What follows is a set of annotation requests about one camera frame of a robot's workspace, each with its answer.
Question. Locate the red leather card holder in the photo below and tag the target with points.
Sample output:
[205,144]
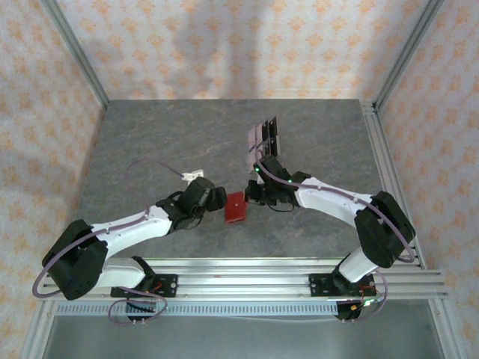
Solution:
[235,209]

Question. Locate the clear acrylic card stand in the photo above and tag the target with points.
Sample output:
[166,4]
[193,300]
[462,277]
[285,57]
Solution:
[263,137]

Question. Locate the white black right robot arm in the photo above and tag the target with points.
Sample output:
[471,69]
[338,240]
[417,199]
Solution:
[329,203]

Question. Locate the grey metal base panel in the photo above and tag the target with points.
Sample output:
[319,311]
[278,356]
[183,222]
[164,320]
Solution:
[243,338]

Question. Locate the aluminium mounting rail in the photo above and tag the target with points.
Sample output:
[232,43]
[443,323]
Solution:
[243,276]

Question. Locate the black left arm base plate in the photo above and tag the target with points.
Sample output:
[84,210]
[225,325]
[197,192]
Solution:
[168,286]

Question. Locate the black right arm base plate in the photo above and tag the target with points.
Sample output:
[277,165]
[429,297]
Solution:
[318,286]

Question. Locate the aluminium side rail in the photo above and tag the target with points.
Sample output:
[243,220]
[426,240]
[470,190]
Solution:
[389,187]

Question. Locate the black controller bracket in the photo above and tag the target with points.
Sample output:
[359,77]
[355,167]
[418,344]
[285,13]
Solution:
[351,312]

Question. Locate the aluminium frame post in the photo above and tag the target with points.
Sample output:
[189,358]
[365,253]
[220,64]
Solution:
[408,52]
[75,52]

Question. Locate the aluminium frame leg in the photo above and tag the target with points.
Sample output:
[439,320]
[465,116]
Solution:
[37,333]
[445,333]

